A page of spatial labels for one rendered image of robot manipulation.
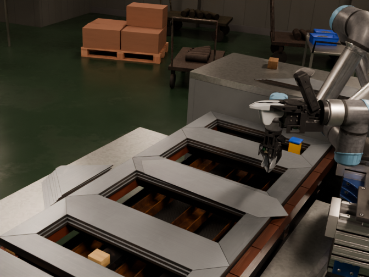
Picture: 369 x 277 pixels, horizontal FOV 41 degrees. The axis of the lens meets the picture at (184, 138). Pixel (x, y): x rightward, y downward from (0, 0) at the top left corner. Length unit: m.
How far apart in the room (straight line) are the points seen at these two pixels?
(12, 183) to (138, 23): 3.92
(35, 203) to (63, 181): 0.16
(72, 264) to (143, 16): 5.78
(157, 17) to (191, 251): 5.65
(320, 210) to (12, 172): 2.51
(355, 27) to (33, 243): 1.41
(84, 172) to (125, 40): 4.75
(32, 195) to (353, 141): 1.41
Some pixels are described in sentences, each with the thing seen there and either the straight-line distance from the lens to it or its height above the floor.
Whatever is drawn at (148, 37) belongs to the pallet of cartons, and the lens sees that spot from 6.88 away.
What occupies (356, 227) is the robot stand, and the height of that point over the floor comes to 0.97.
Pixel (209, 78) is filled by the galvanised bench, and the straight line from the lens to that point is 2.95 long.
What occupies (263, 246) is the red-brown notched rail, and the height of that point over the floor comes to 0.82.
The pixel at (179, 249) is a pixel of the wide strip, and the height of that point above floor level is 0.85.
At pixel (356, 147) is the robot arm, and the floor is 1.35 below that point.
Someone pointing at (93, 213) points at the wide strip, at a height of 0.85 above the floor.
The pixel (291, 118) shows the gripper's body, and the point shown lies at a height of 1.43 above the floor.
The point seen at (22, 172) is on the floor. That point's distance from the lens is 4.07.
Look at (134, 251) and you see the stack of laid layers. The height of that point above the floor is 0.83.
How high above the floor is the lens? 1.92
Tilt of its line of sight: 25 degrees down
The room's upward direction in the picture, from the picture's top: 3 degrees clockwise
